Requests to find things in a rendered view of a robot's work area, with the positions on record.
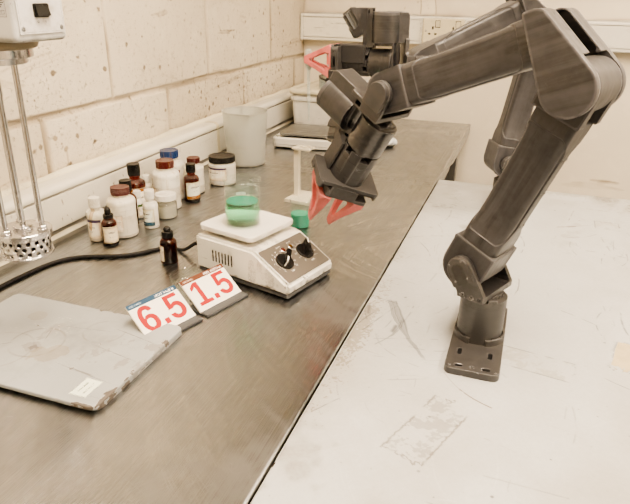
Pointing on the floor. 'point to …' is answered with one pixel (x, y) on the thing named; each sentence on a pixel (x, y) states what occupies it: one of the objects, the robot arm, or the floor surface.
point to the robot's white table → (441, 421)
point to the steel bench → (203, 346)
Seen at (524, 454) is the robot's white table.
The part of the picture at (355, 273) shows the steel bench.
